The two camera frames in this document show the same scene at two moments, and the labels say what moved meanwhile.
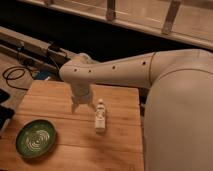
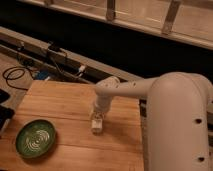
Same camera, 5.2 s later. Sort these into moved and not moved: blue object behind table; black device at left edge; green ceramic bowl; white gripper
Moved: white gripper
Not moved: black device at left edge; green ceramic bowl; blue object behind table
